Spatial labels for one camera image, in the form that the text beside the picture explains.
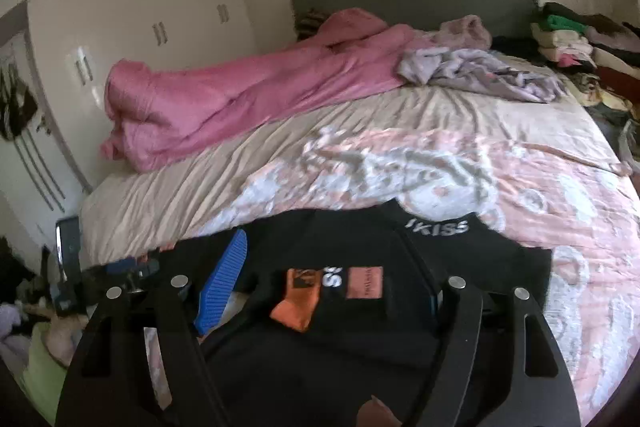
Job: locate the white built-in wardrobe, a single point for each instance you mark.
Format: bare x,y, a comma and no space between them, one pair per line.
58,53

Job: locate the mauve fluffy garment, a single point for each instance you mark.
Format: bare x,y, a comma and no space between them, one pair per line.
464,33

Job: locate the pink folded duvet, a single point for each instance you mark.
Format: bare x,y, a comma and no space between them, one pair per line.
162,116

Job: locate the striped dark pillow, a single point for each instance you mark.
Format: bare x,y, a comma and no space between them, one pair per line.
307,24

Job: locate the pile of folded clothes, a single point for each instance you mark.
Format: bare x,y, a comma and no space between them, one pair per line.
599,57

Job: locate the pink white patterned bedspread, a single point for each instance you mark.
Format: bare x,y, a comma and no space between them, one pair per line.
541,174

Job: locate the crumpled lilac garment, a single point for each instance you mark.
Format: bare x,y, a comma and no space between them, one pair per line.
478,71

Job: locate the black IKISS sweater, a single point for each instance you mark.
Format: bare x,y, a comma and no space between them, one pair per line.
327,324

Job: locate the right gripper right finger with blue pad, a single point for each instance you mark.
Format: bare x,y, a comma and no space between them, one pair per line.
454,307

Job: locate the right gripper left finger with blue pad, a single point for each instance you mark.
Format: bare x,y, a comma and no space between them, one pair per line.
217,290

